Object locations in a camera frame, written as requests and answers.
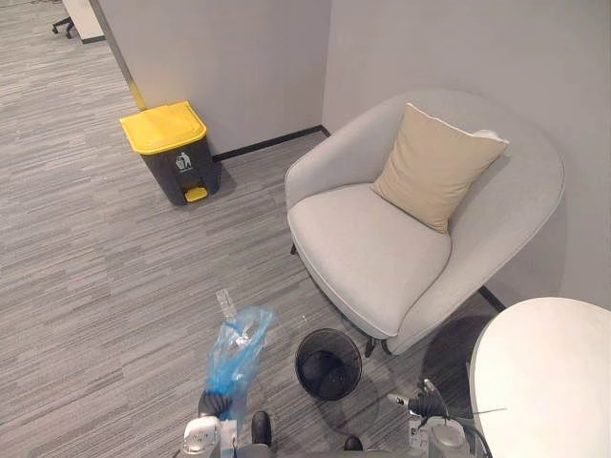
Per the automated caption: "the light grey upholstered armchair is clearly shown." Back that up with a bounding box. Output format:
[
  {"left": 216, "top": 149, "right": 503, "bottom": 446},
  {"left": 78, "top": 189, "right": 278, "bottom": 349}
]
[{"left": 284, "top": 87, "right": 566, "bottom": 358}]

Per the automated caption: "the white round tea table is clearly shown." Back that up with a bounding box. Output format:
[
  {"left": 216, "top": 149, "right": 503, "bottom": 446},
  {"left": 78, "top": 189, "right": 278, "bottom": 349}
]
[{"left": 469, "top": 296, "right": 611, "bottom": 458}]

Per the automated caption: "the black office chair base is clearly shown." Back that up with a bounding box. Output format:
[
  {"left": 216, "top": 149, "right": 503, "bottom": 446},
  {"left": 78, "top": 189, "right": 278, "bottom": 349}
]
[{"left": 51, "top": 15, "right": 76, "bottom": 40}]

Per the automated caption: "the metal wall corner strip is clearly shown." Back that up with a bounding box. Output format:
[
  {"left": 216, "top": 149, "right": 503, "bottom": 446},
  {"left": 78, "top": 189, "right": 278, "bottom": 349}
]
[{"left": 89, "top": 0, "right": 147, "bottom": 112}]

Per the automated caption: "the grey robot torso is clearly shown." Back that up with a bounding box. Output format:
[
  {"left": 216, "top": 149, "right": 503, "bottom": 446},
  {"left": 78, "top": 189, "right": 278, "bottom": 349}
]
[{"left": 232, "top": 442, "right": 433, "bottom": 458}]

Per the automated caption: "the white office desk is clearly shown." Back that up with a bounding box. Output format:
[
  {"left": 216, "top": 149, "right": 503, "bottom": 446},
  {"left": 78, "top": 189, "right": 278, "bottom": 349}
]
[{"left": 61, "top": 0, "right": 107, "bottom": 45}]

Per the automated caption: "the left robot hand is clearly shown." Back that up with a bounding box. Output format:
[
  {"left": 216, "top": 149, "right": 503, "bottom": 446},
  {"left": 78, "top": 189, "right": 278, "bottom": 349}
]
[{"left": 197, "top": 387, "right": 231, "bottom": 422}]

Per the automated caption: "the clear plastic bottle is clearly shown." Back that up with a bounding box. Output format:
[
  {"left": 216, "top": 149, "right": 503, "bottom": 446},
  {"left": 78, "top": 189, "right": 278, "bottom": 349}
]
[{"left": 215, "top": 288, "right": 241, "bottom": 322}]

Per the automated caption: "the small black mesh bin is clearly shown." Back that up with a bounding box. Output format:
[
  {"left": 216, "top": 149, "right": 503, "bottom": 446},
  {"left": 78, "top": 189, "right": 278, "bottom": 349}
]
[{"left": 293, "top": 327, "right": 364, "bottom": 402}]

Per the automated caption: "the blue plastic rubbish bag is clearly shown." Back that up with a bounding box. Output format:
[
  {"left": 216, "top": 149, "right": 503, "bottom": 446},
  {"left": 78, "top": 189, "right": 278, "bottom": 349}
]
[{"left": 204, "top": 304, "right": 279, "bottom": 423}]

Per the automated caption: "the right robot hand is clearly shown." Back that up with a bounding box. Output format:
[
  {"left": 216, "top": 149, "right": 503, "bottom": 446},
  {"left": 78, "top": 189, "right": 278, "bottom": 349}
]
[{"left": 385, "top": 378, "right": 453, "bottom": 422}]

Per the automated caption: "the left dark robot foot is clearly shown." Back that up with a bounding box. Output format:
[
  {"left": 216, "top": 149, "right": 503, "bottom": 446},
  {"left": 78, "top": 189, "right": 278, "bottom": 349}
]
[{"left": 250, "top": 410, "right": 274, "bottom": 448}]

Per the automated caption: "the beige square cushion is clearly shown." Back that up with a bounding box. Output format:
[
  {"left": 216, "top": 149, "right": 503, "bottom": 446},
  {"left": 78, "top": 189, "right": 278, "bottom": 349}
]
[{"left": 369, "top": 102, "right": 510, "bottom": 235}]

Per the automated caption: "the grey trash can yellow lid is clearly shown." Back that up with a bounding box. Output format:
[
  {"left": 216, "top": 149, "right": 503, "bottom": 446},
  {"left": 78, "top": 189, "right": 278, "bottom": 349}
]
[{"left": 118, "top": 100, "right": 222, "bottom": 207}]

